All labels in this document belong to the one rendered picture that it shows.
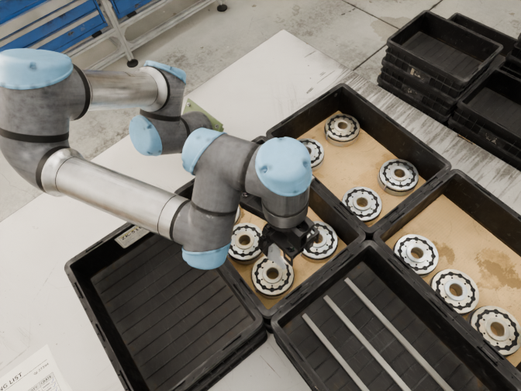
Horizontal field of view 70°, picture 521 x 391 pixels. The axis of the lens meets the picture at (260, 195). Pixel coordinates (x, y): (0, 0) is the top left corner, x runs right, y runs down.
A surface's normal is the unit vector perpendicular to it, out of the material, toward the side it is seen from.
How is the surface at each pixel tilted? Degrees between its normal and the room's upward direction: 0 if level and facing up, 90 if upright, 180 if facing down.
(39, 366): 0
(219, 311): 0
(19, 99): 53
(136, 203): 23
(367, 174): 0
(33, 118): 63
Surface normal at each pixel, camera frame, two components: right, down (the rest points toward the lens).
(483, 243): -0.07, -0.50
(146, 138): -0.61, 0.28
